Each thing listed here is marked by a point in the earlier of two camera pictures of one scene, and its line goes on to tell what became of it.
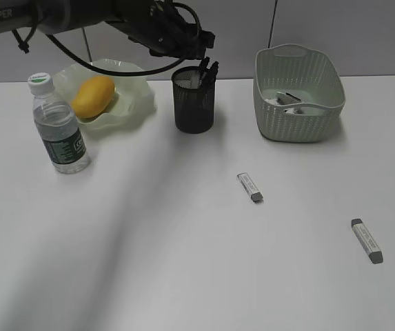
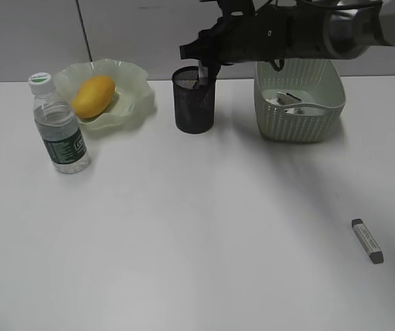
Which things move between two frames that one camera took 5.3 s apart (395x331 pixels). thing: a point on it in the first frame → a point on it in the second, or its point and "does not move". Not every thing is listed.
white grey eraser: [367, 241] does not move
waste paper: [284, 98] does not move
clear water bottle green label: [61, 134] does not move
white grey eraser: [256, 196] → [203, 71]
